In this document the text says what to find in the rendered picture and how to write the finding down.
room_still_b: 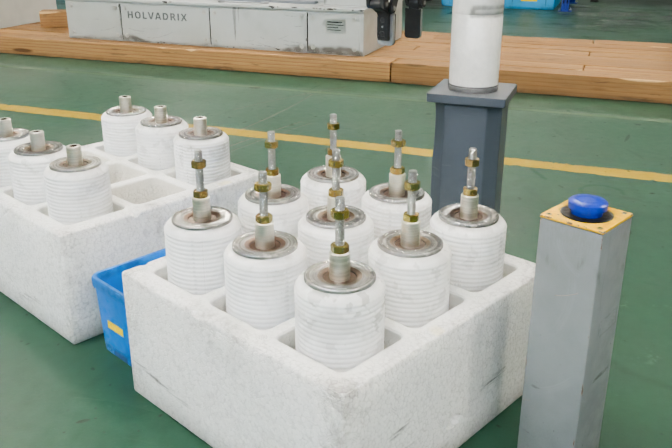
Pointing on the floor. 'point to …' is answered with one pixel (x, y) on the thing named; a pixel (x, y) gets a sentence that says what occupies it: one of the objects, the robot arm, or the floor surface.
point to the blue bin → (119, 344)
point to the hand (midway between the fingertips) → (400, 30)
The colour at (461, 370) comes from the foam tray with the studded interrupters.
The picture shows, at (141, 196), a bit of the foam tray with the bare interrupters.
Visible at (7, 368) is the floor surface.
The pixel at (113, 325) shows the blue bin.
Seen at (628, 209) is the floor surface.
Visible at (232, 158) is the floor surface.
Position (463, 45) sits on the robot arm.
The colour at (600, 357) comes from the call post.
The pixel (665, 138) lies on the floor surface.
